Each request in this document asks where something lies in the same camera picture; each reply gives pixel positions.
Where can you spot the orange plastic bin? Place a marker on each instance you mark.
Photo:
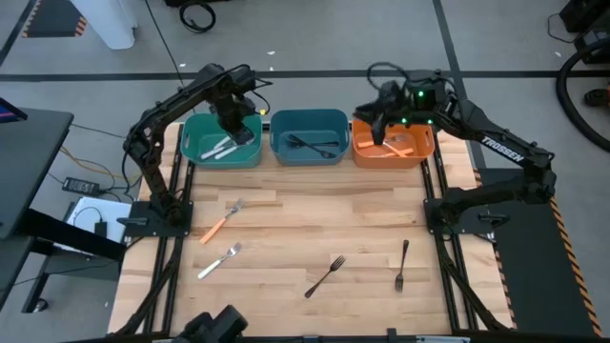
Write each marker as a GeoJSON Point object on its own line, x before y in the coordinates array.
{"type": "Point", "coordinates": [419, 143]}

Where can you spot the black equipment case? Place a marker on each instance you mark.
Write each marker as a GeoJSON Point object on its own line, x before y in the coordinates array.
{"type": "Point", "coordinates": [586, 14]}

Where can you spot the black aluminium table frame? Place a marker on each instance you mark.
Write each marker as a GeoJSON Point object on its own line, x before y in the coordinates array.
{"type": "Point", "coordinates": [352, 340]}

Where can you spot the black table edge bracket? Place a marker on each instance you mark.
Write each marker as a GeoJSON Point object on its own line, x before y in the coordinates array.
{"type": "Point", "coordinates": [392, 334]}

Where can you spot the black power brick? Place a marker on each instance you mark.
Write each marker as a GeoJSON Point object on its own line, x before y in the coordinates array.
{"type": "Point", "coordinates": [81, 186]}

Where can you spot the black and red caster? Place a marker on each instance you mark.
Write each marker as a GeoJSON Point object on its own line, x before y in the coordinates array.
{"type": "Point", "coordinates": [595, 97]}

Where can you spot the white box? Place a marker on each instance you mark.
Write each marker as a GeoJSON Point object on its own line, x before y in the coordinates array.
{"type": "Point", "coordinates": [102, 212]}

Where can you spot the black desk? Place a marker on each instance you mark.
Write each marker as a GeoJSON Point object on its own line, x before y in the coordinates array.
{"type": "Point", "coordinates": [28, 162]}

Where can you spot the black fork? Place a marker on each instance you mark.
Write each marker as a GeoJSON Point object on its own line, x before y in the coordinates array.
{"type": "Point", "coordinates": [324, 278]}
{"type": "Point", "coordinates": [329, 143]}
{"type": "Point", "coordinates": [402, 264]}
{"type": "Point", "coordinates": [310, 147]}

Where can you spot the black mat with hazard stripes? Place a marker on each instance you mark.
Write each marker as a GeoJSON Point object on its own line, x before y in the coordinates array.
{"type": "Point", "coordinates": [538, 276]}

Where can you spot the small dark hazard-striped mat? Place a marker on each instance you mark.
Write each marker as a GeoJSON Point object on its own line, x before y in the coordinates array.
{"type": "Point", "coordinates": [52, 19]}

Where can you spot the white pillar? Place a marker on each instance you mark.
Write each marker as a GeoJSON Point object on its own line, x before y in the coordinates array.
{"type": "Point", "coordinates": [107, 24]}

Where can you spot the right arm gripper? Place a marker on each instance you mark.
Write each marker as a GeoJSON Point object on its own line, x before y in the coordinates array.
{"type": "Point", "coordinates": [410, 102]}

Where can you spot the dark teal plastic bin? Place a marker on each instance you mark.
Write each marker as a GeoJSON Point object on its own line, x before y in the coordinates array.
{"type": "Point", "coordinates": [310, 124]}

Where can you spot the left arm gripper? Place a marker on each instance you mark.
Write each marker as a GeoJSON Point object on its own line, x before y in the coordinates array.
{"type": "Point", "coordinates": [234, 112]}

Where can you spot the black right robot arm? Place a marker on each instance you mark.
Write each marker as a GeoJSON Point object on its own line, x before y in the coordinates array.
{"type": "Point", "coordinates": [505, 148]}

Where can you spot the laptop screen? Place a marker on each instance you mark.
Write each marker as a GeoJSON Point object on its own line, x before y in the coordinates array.
{"type": "Point", "coordinates": [9, 113]}

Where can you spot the desk caster wheel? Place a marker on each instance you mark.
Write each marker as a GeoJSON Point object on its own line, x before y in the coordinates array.
{"type": "Point", "coordinates": [40, 305]}

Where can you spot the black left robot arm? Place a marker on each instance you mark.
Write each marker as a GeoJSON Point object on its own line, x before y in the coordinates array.
{"type": "Point", "coordinates": [162, 107]}

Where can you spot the green plastic bin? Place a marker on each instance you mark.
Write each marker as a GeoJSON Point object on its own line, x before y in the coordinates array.
{"type": "Point", "coordinates": [195, 138]}

